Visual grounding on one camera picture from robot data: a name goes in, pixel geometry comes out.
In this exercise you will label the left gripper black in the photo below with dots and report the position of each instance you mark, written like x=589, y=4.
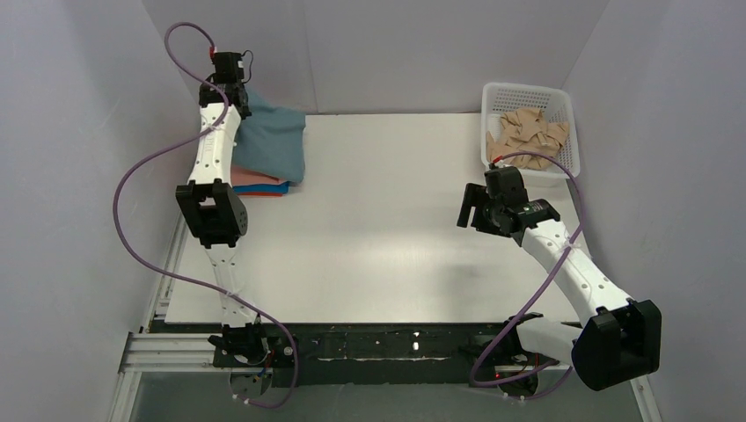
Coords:
x=239, y=105

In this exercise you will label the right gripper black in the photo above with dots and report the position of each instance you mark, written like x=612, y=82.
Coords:
x=471, y=204

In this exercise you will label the grey-blue t shirt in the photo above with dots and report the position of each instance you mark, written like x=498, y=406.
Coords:
x=271, y=141

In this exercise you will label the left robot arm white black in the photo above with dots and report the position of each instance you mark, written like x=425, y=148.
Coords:
x=214, y=213

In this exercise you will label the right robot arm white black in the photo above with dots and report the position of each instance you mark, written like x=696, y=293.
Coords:
x=617, y=338

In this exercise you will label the beige crumpled t shirt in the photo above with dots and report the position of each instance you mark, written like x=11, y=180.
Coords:
x=526, y=129

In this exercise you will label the pink folded t shirt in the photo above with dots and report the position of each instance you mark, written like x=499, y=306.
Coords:
x=240, y=176

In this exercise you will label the orange folded t shirt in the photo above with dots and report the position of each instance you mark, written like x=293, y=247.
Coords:
x=259, y=193

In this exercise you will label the white plastic basket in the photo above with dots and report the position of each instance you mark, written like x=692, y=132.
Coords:
x=536, y=169

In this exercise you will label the blue folded t shirt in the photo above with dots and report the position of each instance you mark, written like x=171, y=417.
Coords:
x=279, y=187

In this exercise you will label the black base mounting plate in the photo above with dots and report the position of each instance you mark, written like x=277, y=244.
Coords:
x=363, y=354

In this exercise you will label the aluminium left side rail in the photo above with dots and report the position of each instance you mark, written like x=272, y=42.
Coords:
x=162, y=294

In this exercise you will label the aluminium front frame rail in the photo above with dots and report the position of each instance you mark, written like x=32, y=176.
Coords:
x=161, y=353

